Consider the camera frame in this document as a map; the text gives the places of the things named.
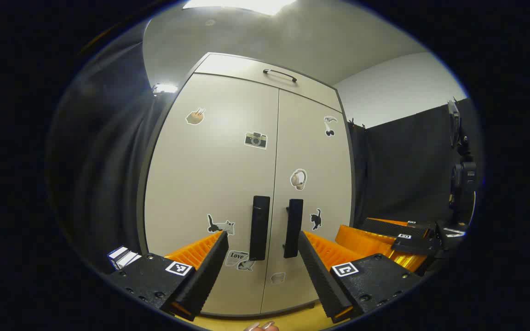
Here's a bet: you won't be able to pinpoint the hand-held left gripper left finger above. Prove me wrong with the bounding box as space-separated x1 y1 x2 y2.
107 231 230 322

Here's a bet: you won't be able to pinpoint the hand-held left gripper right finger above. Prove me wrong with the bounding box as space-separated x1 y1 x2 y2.
298 230 423 323

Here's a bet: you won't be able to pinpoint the black door handle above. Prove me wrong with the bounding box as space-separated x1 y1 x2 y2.
249 195 271 261
283 199 304 259

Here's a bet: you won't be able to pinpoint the beige double-door shoe cabinet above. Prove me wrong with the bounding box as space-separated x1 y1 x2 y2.
136 52 357 319

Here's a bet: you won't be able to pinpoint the beige cabinet door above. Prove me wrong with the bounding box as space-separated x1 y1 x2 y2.
144 73 279 317
260 90 354 314

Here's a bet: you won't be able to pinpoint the beige cabinet drawer front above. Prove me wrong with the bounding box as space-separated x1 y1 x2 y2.
195 54 343 112

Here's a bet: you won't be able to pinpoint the black backdrop cloth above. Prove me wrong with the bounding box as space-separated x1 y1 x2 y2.
46 21 173 276
348 97 477 230

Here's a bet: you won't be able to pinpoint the white striped boxes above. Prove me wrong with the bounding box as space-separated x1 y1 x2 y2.
107 246 142 271

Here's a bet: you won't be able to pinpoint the ceiling light panel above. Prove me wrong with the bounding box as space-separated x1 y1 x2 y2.
182 0 298 17

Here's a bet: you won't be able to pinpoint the black drawer handle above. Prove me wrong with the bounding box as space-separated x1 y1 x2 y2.
263 69 298 83

